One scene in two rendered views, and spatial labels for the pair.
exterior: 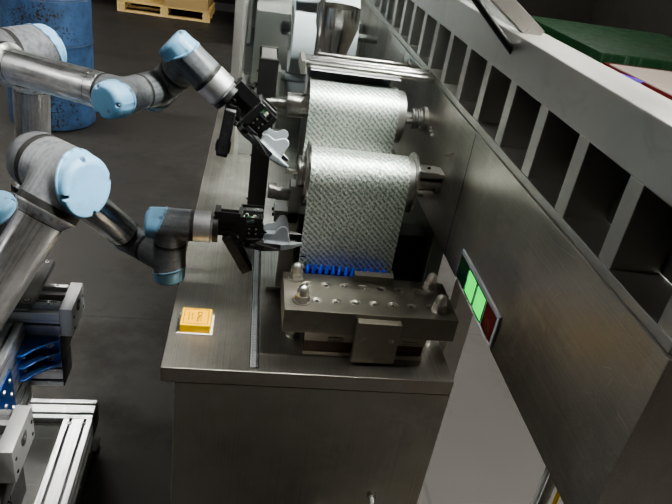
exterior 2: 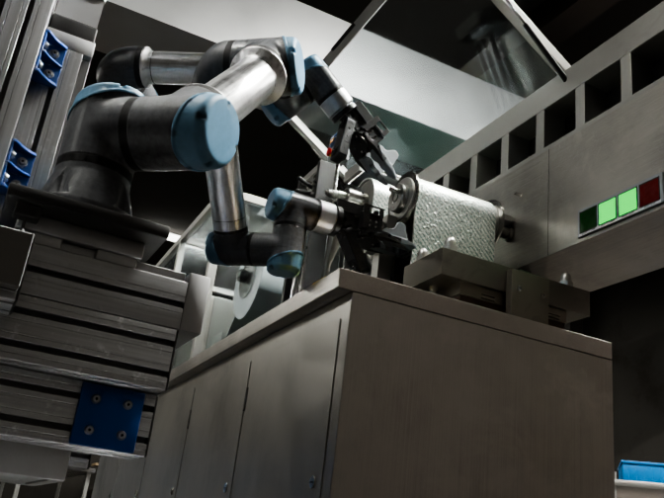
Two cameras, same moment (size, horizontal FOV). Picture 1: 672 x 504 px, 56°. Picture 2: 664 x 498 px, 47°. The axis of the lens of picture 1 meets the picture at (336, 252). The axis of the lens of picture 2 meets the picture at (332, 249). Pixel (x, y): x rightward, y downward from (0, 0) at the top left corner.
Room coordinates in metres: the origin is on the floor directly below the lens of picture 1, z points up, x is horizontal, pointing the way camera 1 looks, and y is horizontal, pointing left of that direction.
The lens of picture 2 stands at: (-0.25, 0.65, 0.41)
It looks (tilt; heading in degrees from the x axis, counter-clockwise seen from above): 22 degrees up; 347
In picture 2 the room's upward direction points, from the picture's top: 7 degrees clockwise
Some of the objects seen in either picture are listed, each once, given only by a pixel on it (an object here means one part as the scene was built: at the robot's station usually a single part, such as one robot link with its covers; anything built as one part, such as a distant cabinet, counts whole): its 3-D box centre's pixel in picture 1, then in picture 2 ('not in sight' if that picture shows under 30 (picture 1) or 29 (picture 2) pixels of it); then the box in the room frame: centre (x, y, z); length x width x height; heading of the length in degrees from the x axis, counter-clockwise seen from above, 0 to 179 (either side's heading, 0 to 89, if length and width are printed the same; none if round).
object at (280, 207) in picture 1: (281, 236); (375, 273); (1.44, 0.14, 1.05); 0.06 x 0.05 x 0.31; 100
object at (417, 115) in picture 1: (412, 118); not in sight; (1.71, -0.15, 1.33); 0.07 x 0.07 x 0.07; 10
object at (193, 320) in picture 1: (196, 320); not in sight; (1.21, 0.30, 0.91); 0.07 x 0.07 x 0.02; 10
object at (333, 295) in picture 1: (366, 305); (496, 291); (1.26, -0.09, 1.00); 0.40 x 0.16 x 0.06; 100
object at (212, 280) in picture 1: (292, 167); (264, 394); (2.34, 0.22, 0.88); 2.52 x 0.66 x 0.04; 10
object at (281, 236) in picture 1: (283, 237); (400, 234); (1.32, 0.13, 1.11); 0.09 x 0.03 x 0.06; 91
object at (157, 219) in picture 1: (170, 224); (291, 209); (1.30, 0.39, 1.11); 0.11 x 0.08 x 0.09; 100
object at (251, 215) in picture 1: (238, 226); (355, 224); (1.33, 0.24, 1.12); 0.12 x 0.08 x 0.09; 100
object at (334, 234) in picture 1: (350, 238); (454, 255); (1.37, -0.03, 1.11); 0.23 x 0.01 x 0.18; 100
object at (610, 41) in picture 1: (623, 78); not in sight; (8.06, -3.11, 0.43); 2.20 x 2.09 x 0.87; 11
